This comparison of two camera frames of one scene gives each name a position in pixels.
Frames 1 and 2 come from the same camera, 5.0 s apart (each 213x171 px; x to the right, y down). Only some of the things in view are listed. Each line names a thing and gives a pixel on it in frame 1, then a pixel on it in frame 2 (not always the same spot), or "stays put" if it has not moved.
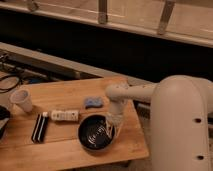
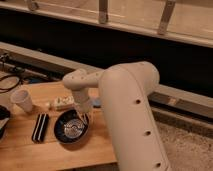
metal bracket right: x=166 y=14 stays put
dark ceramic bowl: x=94 y=134 to x=70 y=128
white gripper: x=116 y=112 to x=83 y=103
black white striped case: x=38 y=135 stays put
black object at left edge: x=4 y=118 stays put
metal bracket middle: x=102 y=12 stays put
